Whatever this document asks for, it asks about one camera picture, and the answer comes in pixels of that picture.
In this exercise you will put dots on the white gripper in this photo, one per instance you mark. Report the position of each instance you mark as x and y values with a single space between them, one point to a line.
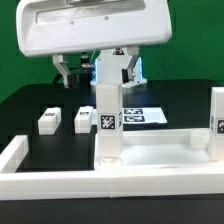
56 27

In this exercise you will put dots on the white desk tabletop tray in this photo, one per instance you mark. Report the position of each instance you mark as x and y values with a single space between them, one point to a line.
161 149

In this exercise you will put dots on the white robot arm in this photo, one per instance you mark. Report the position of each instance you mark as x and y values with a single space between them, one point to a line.
109 65

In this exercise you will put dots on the marker tag sheet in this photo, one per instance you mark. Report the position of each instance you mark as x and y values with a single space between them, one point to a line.
145 115

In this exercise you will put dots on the white left fence bar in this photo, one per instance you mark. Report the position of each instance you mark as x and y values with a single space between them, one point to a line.
13 155

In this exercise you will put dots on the white fence bar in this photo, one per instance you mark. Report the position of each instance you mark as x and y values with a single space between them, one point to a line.
13 155
112 183

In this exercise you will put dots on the white front fence bar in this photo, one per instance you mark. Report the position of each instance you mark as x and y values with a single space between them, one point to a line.
112 183

